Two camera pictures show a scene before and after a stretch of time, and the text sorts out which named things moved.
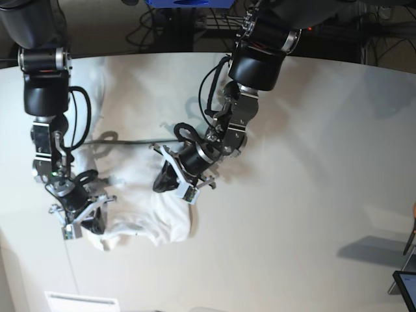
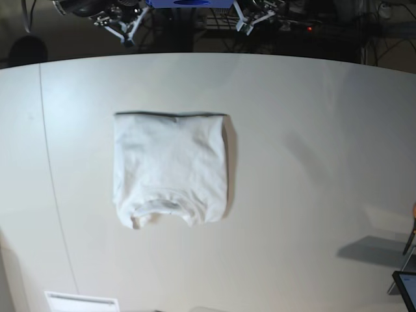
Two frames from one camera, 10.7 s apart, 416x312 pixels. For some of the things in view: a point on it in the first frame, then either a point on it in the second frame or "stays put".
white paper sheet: (67, 302) stays put
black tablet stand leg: (410, 239) stays put
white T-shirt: (136, 212) -> (170, 163)
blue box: (189, 3) stays put
